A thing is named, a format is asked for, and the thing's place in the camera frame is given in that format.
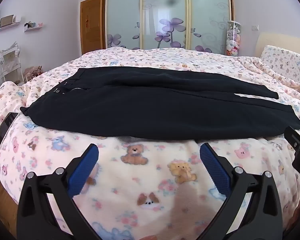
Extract wooden bed frame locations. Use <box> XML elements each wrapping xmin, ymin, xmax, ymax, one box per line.
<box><xmin>0</xmin><ymin>166</ymin><xmax>19</xmax><ymax>230</ymax></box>

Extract white wall shelf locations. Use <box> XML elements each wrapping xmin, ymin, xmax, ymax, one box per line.
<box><xmin>0</xmin><ymin>14</ymin><xmax>22</xmax><ymax>32</ymax></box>
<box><xmin>24</xmin><ymin>21</ymin><xmax>44</xmax><ymax>32</ymax></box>

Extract clear tube of plush toys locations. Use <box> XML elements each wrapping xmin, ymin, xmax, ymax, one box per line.
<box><xmin>226</xmin><ymin>20</ymin><xmax>242</xmax><ymax>56</ymax></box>

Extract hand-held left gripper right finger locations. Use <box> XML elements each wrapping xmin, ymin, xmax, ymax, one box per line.
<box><xmin>199</xmin><ymin>142</ymin><xmax>283</xmax><ymax>240</ymax></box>

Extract black pants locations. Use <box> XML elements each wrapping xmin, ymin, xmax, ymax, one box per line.
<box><xmin>20</xmin><ymin>67</ymin><xmax>300</xmax><ymax>140</ymax></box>

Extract frosted glass floral wardrobe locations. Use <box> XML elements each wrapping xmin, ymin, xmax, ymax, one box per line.
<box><xmin>101</xmin><ymin>0</ymin><xmax>235</xmax><ymax>55</ymax></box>

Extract white wire storage rack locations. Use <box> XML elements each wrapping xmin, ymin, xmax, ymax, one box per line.
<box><xmin>0</xmin><ymin>42</ymin><xmax>24</xmax><ymax>85</ymax></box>

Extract wooden door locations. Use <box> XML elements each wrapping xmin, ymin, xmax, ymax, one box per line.
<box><xmin>80</xmin><ymin>0</ymin><xmax>102</xmax><ymax>55</ymax></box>

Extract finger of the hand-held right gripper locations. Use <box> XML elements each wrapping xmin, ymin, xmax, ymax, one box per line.
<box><xmin>284</xmin><ymin>126</ymin><xmax>300</xmax><ymax>155</ymax></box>

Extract cream bed headboard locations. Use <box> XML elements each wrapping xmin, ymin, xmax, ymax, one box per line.
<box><xmin>255</xmin><ymin>32</ymin><xmax>300</xmax><ymax>58</ymax></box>

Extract black smartphone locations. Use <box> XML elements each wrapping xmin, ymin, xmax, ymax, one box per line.
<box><xmin>0</xmin><ymin>112</ymin><xmax>19</xmax><ymax>151</ymax></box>

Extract bed with teddy-print blanket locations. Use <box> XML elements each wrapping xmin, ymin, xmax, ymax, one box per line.
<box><xmin>0</xmin><ymin>47</ymin><xmax>300</xmax><ymax>240</ymax></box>

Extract teddy bear printed pillow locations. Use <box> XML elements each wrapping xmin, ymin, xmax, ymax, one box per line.
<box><xmin>261</xmin><ymin>45</ymin><xmax>300</xmax><ymax>80</ymax></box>

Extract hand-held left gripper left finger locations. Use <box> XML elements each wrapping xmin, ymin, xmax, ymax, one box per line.
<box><xmin>16</xmin><ymin>144</ymin><xmax>108</xmax><ymax>240</ymax></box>

